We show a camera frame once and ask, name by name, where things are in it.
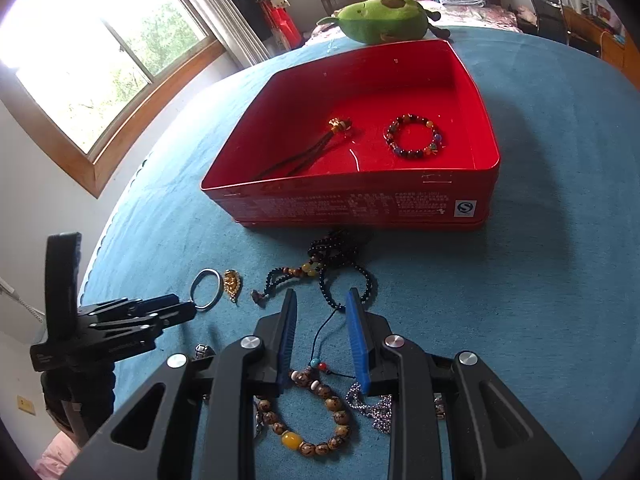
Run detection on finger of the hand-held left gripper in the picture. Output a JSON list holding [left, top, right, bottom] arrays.
[[82, 301, 197, 361], [79, 293, 181, 319]]

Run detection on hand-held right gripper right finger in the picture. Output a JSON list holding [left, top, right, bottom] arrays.
[[346, 287, 583, 480]]

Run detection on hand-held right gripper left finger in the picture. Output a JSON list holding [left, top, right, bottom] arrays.
[[60, 289, 298, 480]]

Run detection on dark cord beaded necklace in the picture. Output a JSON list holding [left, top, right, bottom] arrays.
[[311, 305, 357, 381]]

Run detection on plain silver bangle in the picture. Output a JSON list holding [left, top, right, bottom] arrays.
[[189, 268, 223, 312]]

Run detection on red tin box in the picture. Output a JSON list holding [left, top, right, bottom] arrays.
[[200, 38, 501, 231]]

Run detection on blue bed sheet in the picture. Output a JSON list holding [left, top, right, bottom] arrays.
[[75, 25, 640, 480]]

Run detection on gold pendant with brown tassel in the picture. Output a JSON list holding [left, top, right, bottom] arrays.
[[257, 117, 353, 179]]

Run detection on wooden framed window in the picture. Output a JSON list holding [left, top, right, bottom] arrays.
[[0, 0, 226, 198]]

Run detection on white curtain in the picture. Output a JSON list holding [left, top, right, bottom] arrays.
[[150, 0, 271, 68]]

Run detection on red bag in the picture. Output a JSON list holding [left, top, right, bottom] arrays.
[[260, 0, 303, 51]]

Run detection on dark hanging clothes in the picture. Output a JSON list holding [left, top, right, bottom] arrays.
[[226, 0, 291, 43]]

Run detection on green plush toy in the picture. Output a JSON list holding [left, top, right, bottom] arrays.
[[316, 0, 451, 45]]

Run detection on pink floral bedding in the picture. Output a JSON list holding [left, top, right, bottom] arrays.
[[425, 2, 523, 33]]

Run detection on black chair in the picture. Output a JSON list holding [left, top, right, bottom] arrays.
[[525, 0, 571, 43]]

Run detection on wooden desk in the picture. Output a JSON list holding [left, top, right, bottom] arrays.
[[562, 5, 628, 73]]

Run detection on white cable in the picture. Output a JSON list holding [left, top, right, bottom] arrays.
[[0, 277, 43, 328]]

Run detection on silver chain necklace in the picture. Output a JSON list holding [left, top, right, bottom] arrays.
[[346, 381, 396, 433]]

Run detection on black bead necklace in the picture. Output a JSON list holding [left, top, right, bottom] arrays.
[[251, 229, 377, 311]]

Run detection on brown wooden bead bracelet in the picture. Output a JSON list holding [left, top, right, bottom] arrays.
[[256, 367, 352, 458]]

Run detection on multicolour bead bracelet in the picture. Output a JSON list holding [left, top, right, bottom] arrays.
[[383, 114, 445, 160]]

